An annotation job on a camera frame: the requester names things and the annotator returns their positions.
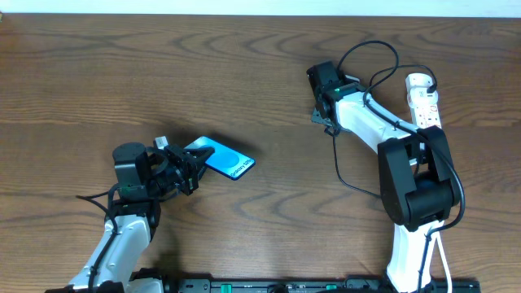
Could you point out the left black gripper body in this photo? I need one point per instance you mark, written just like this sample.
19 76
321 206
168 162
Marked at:
187 168

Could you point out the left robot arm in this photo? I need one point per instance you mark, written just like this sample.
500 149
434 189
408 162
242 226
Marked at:
147 176

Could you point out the white USB wall charger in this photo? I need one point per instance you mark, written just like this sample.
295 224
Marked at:
420 85

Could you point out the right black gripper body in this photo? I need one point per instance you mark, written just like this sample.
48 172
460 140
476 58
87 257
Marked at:
319 118

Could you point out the white power strip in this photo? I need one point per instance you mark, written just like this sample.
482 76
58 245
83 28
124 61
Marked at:
423 107

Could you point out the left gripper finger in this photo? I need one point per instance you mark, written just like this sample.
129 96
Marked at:
198 155
200 174

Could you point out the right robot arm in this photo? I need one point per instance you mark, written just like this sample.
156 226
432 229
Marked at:
417 180

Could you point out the blue Samsung Galaxy smartphone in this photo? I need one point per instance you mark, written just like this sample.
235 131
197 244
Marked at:
224 160

